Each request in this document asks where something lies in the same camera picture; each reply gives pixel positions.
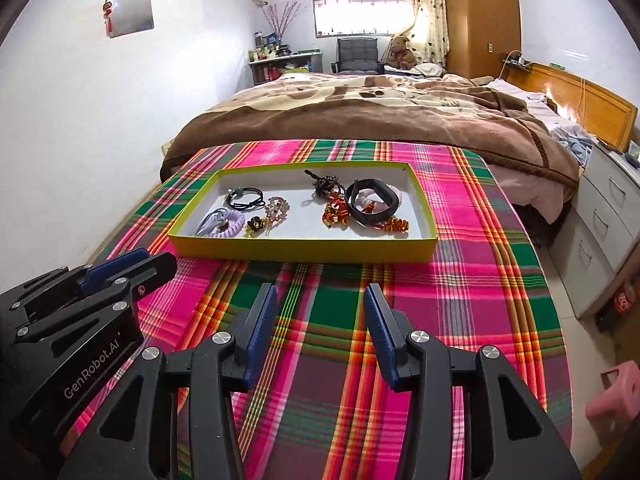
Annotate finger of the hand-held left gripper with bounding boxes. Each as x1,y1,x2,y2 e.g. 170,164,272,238
12,252,179,345
0,247,153,327

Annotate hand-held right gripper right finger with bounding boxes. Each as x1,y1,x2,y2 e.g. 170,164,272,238
363,284,583,480

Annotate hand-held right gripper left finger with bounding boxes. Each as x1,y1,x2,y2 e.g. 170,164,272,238
57,282,278,480

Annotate white hair tie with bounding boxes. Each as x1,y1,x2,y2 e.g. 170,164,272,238
194,208,226,237

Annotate purple spiral hair tie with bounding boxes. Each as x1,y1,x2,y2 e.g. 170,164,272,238
210,210,247,238

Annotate orange amber bracelet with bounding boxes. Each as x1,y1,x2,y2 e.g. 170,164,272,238
361,200,411,235
321,197,353,231

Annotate black wide hair band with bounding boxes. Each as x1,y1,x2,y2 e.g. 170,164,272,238
345,178,401,226

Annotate pink beaded bracelet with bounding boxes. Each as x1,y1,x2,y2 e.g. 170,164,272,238
265,196,291,226

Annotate yellow-green cardboard tray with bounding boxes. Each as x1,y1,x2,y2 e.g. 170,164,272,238
167,161,440,263

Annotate pink scrunchie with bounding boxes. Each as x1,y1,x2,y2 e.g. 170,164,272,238
357,185,403,208

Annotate brown beaded bracelet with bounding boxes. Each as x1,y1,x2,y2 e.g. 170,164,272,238
304,169,347,200

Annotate plaid pink green cloth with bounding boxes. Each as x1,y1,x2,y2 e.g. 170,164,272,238
65,139,573,480

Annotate brown beige printed blanket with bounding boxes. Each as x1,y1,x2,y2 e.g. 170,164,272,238
160,72,581,191

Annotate cluttered white shelf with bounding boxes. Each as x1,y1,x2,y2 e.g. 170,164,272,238
247,49,323,87

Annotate pink plastic stool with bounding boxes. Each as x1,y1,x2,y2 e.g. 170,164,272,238
585,365,640,433

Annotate red can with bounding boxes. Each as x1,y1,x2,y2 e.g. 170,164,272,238
614,287,636,315

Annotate white drawer nightstand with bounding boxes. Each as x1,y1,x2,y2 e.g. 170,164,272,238
550,140,640,318

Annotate light blue clothes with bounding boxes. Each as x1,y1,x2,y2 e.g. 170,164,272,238
552,125,596,166

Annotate pale pink bedsheet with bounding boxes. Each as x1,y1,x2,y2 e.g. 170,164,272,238
487,77,586,223

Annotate dark grey chair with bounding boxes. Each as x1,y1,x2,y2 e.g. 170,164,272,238
331,37,386,76

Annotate brown teddy bear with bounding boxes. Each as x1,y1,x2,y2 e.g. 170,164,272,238
387,35,418,70

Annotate vase of dry branches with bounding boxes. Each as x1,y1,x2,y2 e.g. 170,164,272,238
262,2,306,48

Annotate bright window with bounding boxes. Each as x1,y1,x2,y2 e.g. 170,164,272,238
312,0,411,38

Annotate wooden headboard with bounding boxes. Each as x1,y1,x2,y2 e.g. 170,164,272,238
505,62,640,153

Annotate patterned curtain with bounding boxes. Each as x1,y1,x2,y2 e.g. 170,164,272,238
407,0,448,68

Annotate wooden wardrobe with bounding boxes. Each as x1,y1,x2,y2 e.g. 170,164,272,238
440,0,523,76

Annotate black hair tie with charms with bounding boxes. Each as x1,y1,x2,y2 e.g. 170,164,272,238
225,186,266,209

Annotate square metal wall plate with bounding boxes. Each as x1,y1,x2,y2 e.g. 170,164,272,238
105,0,153,40

